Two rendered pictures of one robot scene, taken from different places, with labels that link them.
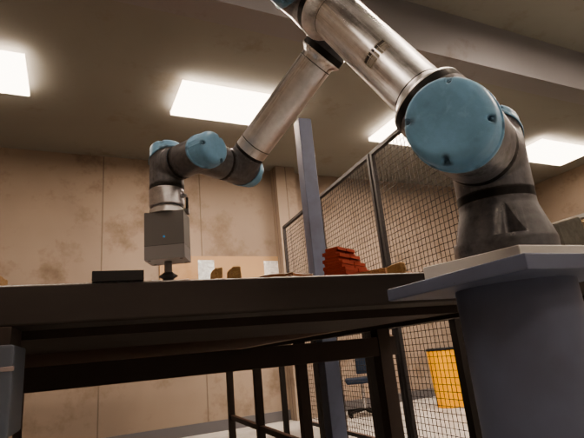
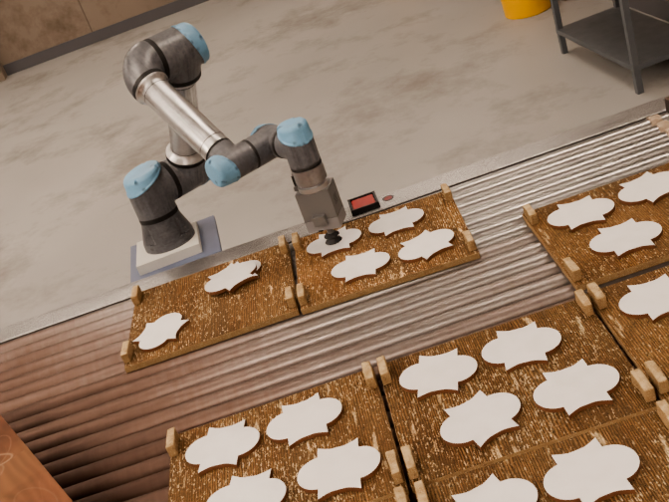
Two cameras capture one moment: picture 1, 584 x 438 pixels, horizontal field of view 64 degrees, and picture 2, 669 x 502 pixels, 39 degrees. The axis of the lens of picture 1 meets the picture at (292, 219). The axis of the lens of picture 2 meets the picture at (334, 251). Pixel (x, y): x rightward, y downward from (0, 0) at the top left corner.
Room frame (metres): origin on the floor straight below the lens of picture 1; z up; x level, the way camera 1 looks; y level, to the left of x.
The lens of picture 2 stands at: (2.84, 1.09, 1.95)
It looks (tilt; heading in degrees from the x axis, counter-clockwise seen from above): 27 degrees down; 204
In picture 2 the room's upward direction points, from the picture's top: 20 degrees counter-clockwise
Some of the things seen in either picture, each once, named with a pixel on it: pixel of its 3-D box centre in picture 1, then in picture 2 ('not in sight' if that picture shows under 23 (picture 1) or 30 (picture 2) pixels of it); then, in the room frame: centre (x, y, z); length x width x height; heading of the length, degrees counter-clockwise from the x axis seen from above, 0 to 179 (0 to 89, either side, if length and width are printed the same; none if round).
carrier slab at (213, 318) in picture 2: not in sight; (212, 303); (1.14, 0.00, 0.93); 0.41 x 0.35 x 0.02; 111
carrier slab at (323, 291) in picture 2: not in sight; (379, 248); (1.00, 0.39, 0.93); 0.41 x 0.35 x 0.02; 109
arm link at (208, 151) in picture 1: (203, 156); (268, 143); (0.92, 0.18, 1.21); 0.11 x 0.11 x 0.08; 55
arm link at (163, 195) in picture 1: (168, 201); (308, 173); (0.96, 0.27, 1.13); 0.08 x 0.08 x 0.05
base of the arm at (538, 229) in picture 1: (501, 225); (163, 226); (0.71, -0.33, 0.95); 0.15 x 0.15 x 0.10
